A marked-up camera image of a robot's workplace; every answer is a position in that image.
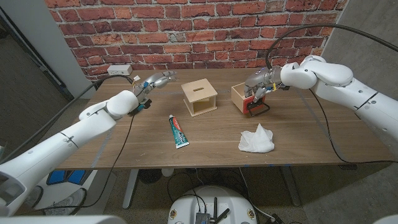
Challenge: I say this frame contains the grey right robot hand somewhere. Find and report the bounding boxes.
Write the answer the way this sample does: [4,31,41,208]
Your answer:
[244,68,284,103]

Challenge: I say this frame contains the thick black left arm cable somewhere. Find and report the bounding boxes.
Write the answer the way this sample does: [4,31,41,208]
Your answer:
[0,74,135,164]

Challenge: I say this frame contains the wooden box with slot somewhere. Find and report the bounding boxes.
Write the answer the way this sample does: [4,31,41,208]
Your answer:
[180,78,218,118]

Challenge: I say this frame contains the grey table leg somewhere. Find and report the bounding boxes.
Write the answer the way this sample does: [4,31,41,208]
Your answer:
[279,166,302,207]

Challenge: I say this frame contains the grey sneaker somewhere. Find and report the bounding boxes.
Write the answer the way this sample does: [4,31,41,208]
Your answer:
[45,188,88,216]
[23,185,44,208]

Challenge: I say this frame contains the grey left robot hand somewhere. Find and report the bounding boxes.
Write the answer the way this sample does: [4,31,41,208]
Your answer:
[134,70,177,98]

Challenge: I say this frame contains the white table leg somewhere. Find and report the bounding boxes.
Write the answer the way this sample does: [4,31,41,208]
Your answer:
[122,169,140,210]

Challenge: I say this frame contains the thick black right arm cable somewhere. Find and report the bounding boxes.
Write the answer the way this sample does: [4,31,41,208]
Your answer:
[265,23,398,71]

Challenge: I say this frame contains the grey box with black antennas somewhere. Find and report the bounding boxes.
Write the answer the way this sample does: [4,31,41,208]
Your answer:
[195,197,231,224]

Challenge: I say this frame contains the printed brick wall backdrop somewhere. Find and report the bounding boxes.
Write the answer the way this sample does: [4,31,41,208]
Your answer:
[45,0,349,82]

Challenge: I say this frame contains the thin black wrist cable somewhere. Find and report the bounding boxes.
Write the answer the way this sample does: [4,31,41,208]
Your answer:
[34,113,136,211]
[308,89,398,164]

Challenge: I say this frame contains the white board with blue pedals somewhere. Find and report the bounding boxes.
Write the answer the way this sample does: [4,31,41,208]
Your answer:
[30,169,118,215]

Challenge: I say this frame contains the wooden drawer with red front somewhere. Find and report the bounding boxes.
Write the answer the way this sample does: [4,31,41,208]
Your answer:
[231,82,271,118]

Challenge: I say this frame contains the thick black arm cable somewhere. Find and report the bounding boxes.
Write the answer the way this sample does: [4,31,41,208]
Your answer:
[265,23,398,71]
[0,74,135,164]

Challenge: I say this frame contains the green red toothpaste tube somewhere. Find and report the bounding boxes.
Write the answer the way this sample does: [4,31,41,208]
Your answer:
[168,114,190,149]

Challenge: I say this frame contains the white robot torso base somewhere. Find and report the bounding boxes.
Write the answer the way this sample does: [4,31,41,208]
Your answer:
[167,185,258,224]

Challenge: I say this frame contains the black round floor object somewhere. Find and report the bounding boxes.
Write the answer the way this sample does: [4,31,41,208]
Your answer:
[139,169,162,184]

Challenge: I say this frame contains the white power outlet strip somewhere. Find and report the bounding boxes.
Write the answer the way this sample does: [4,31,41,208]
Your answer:
[106,64,133,77]

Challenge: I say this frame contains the white crumpled tissue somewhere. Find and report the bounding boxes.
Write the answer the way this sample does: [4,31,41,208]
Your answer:
[238,123,275,154]

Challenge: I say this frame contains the thin black left wrist cable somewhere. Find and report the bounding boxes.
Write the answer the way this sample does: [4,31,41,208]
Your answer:
[34,113,136,211]

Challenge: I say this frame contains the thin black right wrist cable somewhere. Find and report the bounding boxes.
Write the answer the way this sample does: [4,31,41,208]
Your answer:
[308,89,398,164]

